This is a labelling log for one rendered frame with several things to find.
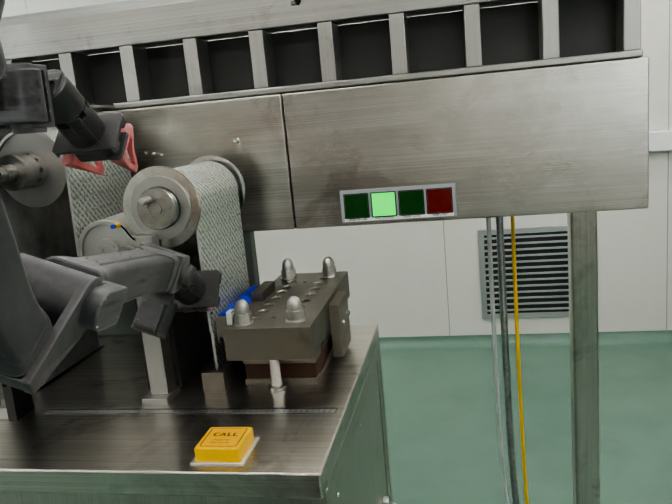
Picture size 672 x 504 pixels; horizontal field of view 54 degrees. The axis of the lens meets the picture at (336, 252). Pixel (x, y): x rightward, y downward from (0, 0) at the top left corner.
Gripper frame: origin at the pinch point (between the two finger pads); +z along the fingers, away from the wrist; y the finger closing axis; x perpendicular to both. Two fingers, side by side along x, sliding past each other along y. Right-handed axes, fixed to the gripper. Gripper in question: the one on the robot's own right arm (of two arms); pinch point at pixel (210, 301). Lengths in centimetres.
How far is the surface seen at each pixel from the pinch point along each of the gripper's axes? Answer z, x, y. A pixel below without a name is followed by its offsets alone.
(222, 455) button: -17.0, -27.8, 10.9
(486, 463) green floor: 167, -26, 49
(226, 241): 5.3, 13.7, 0.2
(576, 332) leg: 53, 3, 72
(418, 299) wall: 267, 67, 16
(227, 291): 7.6, 3.9, 0.2
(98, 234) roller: -8.7, 11.4, -19.4
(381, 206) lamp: 20.2, 25.0, 29.5
